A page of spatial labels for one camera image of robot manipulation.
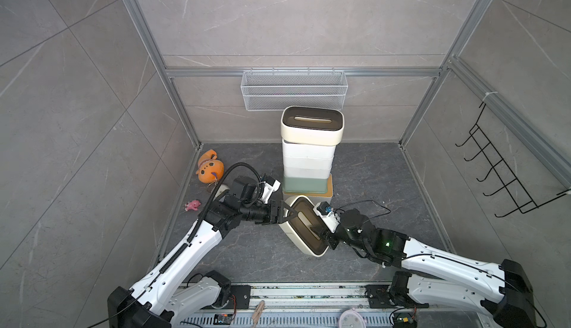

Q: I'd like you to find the green tissue box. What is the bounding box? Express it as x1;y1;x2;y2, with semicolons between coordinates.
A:
283;177;330;194

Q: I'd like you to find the cream box dark lid back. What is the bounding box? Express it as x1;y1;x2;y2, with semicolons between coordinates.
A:
279;195;329;258

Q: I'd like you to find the cream box dark lid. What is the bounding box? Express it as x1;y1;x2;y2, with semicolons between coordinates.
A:
280;106;345;146
279;195;329;258

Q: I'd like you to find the grey lid white tissue box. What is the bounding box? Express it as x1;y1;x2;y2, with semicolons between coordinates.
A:
282;139;336;159

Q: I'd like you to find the large bamboo lid tissue box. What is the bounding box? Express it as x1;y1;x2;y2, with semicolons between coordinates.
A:
283;175;333;204

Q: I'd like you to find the small bamboo lid tissue box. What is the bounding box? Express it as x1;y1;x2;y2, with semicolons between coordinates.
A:
284;167;331;179

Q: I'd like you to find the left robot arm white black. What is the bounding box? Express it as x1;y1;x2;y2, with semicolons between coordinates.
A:
107;176;284;327

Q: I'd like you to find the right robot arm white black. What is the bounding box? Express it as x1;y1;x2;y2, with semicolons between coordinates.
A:
314;202;537;327

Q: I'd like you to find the small grey alarm clock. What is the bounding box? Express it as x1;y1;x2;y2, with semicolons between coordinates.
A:
214;185;229;201

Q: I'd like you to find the orange plush toy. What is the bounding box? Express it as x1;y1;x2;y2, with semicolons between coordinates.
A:
196;150;225;185

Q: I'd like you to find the small pink toy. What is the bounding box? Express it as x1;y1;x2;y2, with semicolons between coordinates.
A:
184;200;202;211

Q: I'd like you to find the pink round object front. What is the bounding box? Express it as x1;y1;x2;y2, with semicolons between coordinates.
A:
338;309;367;328

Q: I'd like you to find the small circuit board front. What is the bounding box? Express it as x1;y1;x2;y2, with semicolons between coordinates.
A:
213;313;235;325

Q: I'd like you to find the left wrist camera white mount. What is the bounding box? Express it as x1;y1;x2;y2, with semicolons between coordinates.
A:
260;175;281;204

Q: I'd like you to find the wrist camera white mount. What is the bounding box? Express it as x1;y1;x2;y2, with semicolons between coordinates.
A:
314;202;339;233
260;175;281;204

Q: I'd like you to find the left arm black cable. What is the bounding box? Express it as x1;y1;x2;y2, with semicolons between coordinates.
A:
186;162;264;244

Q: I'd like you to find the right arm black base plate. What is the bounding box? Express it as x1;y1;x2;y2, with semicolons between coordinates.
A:
365;284;401;309

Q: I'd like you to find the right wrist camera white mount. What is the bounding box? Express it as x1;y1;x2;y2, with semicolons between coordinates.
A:
314;202;339;233

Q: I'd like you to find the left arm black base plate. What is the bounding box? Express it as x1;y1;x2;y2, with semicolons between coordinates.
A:
227;285;252;310

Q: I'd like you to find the wooden brush handle front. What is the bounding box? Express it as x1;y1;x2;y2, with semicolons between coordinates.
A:
251;301;266;328

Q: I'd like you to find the white wire mesh basket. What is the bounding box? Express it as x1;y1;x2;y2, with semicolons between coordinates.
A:
240;70;349;112

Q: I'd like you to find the black wire hook rack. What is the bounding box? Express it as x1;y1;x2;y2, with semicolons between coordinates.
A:
454;101;570;219

